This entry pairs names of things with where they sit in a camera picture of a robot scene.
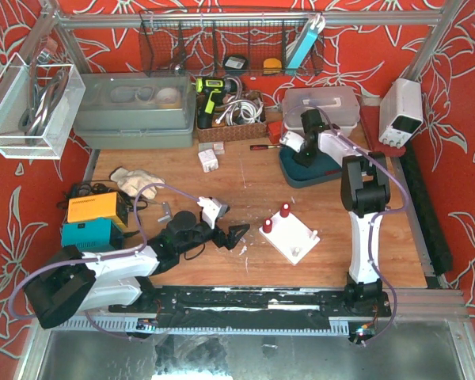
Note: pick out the aluminium frame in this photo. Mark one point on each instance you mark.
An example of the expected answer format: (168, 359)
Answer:
(361, 37)

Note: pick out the yellow tape measure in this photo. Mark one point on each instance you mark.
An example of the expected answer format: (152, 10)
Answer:
(272, 66)

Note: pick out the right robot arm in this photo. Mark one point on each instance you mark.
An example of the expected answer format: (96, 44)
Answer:
(364, 193)

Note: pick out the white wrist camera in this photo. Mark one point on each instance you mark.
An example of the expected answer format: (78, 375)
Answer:
(292, 140)
(212, 210)

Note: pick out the grey metal bracket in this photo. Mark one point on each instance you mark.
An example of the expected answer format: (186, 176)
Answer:
(166, 213)

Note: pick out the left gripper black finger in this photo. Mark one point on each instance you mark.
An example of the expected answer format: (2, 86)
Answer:
(220, 238)
(235, 234)

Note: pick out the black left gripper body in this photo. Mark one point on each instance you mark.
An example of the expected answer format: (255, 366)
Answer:
(221, 237)

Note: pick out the blue white board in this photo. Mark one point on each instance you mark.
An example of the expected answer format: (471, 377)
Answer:
(300, 47)

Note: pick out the white work glove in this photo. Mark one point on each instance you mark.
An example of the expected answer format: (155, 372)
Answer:
(132, 181)

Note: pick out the white power adapter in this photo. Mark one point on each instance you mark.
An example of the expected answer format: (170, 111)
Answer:
(208, 160)

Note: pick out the teal plastic tray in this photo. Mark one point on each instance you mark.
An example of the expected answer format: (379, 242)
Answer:
(298, 176)

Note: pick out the white base plate with pegs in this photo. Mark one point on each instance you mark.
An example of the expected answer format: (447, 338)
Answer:
(291, 237)

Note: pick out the white power supply unit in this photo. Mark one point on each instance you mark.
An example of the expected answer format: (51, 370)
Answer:
(400, 113)

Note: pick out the white clear toolbox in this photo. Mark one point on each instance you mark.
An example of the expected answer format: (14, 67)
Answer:
(338, 102)

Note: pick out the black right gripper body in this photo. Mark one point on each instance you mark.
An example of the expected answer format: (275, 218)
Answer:
(305, 151)

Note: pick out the white mesh hanging basket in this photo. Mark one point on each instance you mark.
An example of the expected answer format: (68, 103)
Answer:
(37, 108)

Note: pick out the red handled small tool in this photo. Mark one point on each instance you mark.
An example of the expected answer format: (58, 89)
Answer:
(256, 147)

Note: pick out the red small box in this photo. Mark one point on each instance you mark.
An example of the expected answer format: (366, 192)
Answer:
(276, 131)

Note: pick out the brown wicker basket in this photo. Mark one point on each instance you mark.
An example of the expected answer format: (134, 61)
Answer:
(232, 133)

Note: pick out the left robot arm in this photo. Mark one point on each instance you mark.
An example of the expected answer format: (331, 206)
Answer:
(74, 281)

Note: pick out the black wire wall basket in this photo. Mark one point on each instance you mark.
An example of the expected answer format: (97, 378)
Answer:
(196, 40)

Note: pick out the yellow box device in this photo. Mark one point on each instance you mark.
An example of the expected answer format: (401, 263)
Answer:
(109, 205)

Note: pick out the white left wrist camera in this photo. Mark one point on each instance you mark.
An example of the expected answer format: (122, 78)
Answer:
(212, 210)

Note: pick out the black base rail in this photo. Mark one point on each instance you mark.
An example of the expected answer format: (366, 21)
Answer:
(252, 307)

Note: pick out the black cable duct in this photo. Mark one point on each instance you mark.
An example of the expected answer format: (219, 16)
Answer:
(437, 248)

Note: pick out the teal box device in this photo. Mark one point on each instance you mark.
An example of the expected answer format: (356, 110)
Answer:
(98, 235)

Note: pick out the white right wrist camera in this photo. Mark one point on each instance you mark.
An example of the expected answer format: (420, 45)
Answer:
(292, 140)

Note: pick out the green cordless drill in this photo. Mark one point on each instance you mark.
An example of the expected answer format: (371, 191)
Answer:
(213, 90)

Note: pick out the black round tape measure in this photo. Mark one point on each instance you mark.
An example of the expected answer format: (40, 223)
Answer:
(235, 65)

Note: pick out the red large spring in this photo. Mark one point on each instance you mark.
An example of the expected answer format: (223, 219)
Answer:
(285, 210)

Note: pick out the grey plastic storage box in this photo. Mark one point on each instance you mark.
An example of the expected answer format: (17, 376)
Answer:
(133, 111)

